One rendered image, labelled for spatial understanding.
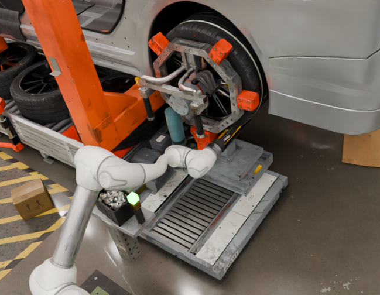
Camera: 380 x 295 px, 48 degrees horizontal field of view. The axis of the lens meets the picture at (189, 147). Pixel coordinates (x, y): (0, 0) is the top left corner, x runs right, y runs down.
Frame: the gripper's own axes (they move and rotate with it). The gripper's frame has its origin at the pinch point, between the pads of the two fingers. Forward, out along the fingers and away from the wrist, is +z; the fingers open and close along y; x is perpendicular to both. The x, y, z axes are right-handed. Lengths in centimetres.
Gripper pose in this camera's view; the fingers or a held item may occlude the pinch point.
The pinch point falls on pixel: (235, 126)
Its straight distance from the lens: 241.0
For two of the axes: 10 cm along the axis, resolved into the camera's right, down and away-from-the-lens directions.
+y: 4.5, -3.2, -8.3
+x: -6.8, -7.3, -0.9
